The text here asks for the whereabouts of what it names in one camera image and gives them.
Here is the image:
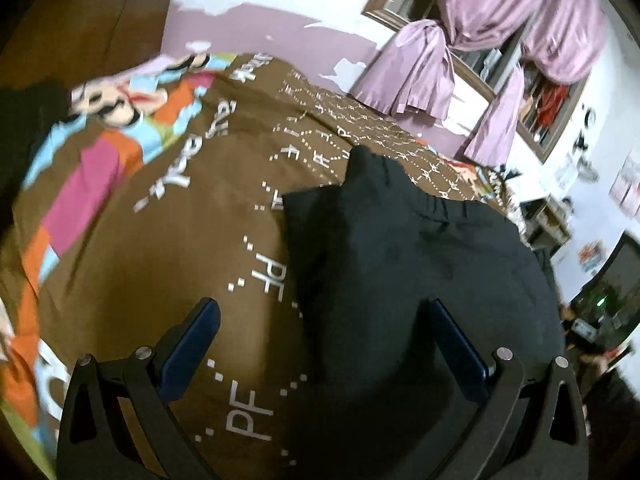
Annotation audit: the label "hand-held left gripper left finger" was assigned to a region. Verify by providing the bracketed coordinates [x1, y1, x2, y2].
[56, 297, 222, 480]

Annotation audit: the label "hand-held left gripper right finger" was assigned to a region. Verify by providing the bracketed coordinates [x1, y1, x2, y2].
[427, 299, 590, 480]

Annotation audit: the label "black garment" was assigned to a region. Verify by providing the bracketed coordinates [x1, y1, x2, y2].
[280, 144, 568, 480]

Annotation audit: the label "brown printed blanket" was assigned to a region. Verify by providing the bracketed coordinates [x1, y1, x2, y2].
[0, 50, 526, 480]

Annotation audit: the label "small cabinet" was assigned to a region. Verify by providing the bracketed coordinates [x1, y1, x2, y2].
[520, 195, 572, 252]

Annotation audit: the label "dark screen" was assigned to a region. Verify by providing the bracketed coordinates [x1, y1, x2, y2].
[570, 230, 640, 356]

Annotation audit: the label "narrow purple curtain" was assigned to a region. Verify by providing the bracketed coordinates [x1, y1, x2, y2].
[462, 0, 608, 167]

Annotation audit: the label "dark cloth pile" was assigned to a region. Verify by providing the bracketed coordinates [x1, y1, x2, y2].
[0, 85, 71, 233]

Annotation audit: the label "wide purple curtain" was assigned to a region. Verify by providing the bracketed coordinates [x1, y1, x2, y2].
[350, 0, 543, 121]

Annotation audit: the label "wooden headboard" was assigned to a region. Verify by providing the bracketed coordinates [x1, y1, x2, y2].
[0, 0, 183, 88]

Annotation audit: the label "wooden framed window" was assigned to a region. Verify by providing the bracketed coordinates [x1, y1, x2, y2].
[361, 0, 587, 164]

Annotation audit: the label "colourful wall sticker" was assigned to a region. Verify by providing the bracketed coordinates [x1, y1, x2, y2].
[577, 241, 607, 274]

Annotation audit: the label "wall hooks with items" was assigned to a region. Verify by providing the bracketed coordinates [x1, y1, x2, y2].
[555, 105, 601, 188]

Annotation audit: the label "pink wall calendar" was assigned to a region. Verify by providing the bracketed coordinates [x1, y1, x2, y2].
[610, 157, 640, 217]

